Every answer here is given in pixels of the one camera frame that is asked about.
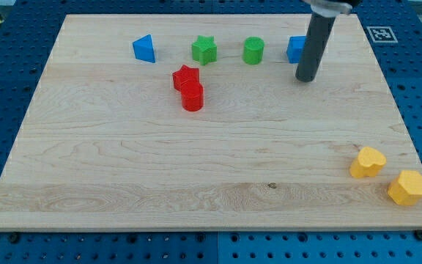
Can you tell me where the red star block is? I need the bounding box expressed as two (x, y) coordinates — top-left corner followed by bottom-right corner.
(172, 65), (199, 91)

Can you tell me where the blue triangle block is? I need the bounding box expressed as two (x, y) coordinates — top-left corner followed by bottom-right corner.
(132, 34), (155, 63)

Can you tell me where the green star block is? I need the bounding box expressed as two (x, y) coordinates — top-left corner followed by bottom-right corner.
(191, 35), (218, 65)

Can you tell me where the light wooden board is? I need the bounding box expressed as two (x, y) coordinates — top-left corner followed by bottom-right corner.
(0, 14), (422, 232)

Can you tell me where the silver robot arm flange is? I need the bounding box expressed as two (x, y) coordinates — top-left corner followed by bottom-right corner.
(303, 0), (362, 18)

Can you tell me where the blue cube block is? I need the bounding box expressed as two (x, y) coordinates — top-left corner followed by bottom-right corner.
(286, 36), (306, 64)

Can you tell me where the white fiducial marker tag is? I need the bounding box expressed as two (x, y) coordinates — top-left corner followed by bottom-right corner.
(367, 26), (398, 43)

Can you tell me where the green cylinder block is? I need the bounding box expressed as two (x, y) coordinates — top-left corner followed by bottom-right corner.
(243, 37), (264, 65)

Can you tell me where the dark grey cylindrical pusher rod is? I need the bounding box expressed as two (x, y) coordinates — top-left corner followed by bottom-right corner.
(295, 12), (336, 82)

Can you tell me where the yellow heart block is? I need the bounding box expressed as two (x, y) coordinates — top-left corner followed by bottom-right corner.
(349, 147), (387, 178)

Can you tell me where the red cylinder block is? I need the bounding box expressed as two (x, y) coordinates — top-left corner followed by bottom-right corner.
(180, 81), (204, 111)

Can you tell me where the yellow hexagon block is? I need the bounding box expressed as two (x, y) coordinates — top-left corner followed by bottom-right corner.
(387, 170), (422, 206)

